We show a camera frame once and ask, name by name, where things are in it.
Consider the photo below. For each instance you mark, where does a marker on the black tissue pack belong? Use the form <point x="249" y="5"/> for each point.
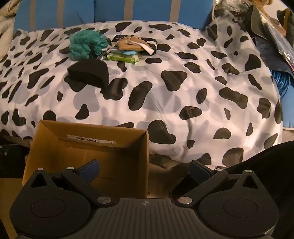
<point x="117" y="38"/>

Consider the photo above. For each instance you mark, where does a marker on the blue wet wipes pack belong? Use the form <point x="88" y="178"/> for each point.
<point x="129" y="53"/>

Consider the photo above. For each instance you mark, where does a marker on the teal mesh bath loofah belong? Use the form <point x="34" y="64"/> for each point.
<point x="87" y="44"/>

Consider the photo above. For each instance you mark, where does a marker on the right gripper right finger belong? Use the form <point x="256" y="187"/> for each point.
<point x="208" y="180"/>

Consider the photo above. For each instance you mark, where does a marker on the black foam sponge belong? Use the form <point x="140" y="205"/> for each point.
<point x="93" y="72"/>

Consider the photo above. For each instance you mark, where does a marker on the white elastic band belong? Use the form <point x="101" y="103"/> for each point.
<point x="146" y="47"/>

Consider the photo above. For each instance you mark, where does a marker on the clutter pile of bags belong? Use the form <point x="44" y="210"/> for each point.
<point x="268" y="35"/>

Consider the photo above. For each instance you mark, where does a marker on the green wet wipes pack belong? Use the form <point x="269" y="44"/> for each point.
<point x="119" y="57"/>

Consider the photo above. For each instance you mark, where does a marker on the cow print bed sheet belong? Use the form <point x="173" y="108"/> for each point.
<point x="202" y="93"/>

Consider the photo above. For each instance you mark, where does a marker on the blue striped cushion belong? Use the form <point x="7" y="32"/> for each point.
<point x="194" y="13"/>
<point x="39" y="15"/>

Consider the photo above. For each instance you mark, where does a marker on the beige quilted blanket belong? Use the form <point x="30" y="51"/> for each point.
<point x="8" y="13"/>

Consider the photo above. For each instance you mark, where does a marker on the tan drawstring pouch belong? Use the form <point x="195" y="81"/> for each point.
<point x="122" y="44"/>

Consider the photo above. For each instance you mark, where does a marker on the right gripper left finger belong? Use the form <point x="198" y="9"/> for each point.
<point x="80" y="179"/>

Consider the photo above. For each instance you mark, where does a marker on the blue striped cushion left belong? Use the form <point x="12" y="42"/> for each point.
<point x="39" y="15"/>

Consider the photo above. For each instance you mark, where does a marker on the blue striped cushion right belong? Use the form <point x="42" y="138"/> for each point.
<point x="194" y="13"/>

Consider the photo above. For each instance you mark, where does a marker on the cardboard box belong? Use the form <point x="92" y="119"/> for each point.
<point x="122" y="154"/>

